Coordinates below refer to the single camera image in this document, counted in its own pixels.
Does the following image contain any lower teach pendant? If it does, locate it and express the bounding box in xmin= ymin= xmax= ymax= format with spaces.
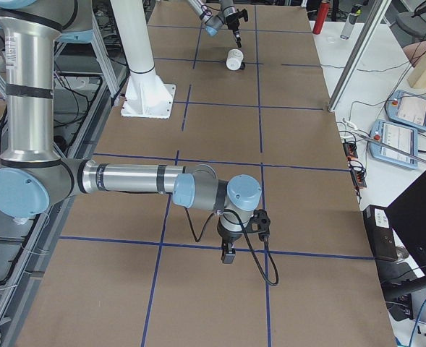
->
xmin=369 ymin=119 xmax=418 ymax=169

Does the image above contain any teach pendant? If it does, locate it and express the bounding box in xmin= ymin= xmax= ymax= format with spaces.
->
xmin=369 ymin=119 xmax=418 ymax=169
xmin=386 ymin=90 xmax=426 ymax=132

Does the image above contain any red bottle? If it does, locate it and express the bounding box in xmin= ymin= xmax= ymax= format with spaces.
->
xmin=312 ymin=0 xmax=331 ymax=35

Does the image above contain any aluminium frame post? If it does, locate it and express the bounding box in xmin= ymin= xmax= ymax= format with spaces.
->
xmin=328 ymin=0 xmax=392 ymax=112

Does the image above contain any clear water bottle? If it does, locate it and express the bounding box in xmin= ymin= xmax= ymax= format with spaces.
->
xmin=340 ymin=4 xmax=362 ymax=40

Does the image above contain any seated person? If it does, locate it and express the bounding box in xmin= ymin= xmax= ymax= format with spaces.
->
xmin=403 ymin=40 xmax=426 ymax=66

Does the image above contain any black monitor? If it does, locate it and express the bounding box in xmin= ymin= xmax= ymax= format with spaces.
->
xmin=383 ymin=171 xmax=426 ymax=301

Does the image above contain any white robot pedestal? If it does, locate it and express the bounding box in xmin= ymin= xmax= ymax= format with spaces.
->
xmin=111 ymin=0 xmax=176 ymax=119

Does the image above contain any upper teach pendant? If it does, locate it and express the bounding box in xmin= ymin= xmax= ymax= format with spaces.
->
xmin=386 ymin=90 xmax=426 ymax=132

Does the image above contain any black computer box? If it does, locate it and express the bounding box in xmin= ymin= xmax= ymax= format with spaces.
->
xmin=362 ymin=205 xmax=398 ymax=262

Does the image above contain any white mug black handle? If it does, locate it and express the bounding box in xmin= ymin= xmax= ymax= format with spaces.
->
xmin=226 ymin=48 xmax=244 ymax=71

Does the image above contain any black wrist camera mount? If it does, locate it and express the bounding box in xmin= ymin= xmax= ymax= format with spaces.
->
xmin=245 ymin=209 xmax=270 ymax=242

